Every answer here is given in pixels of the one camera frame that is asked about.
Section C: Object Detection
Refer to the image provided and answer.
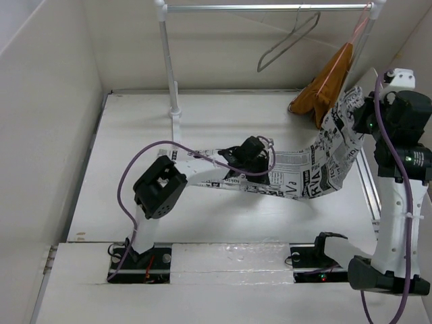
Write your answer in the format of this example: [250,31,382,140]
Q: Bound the newspaper print trousers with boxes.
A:
[158,86,366,202]

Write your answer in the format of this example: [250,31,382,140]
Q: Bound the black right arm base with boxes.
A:
[285,232,348,284]

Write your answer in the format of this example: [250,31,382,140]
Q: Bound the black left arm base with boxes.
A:
[107,240,172,284]

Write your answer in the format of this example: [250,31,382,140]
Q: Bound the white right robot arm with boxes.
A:
[312,90,431,296]

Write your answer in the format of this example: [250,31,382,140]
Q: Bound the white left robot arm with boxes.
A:
[127,136,275,268]

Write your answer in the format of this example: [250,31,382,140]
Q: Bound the white cardboard panel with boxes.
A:
[345,66,432,203]

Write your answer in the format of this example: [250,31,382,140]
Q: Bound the brown hanging garment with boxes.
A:
[288,43,354,129]

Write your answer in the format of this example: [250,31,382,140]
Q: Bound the white metal clothes rack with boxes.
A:
[153,1,385,140]

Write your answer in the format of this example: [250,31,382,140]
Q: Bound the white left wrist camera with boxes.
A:
[260,136,274,150]

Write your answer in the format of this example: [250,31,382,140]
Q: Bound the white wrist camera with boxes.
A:
[260,136,274,150]
[383,68,416,93]

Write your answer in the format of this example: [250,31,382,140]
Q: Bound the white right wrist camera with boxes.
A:
[383,68,416,93]

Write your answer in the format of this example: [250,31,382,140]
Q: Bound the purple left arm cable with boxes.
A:
[116,135,277,281]

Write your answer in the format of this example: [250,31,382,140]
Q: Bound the grey wire hanger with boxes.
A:
[256,9,321,73]

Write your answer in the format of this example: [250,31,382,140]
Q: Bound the pink wire hanger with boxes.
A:
[315,3,375,99]

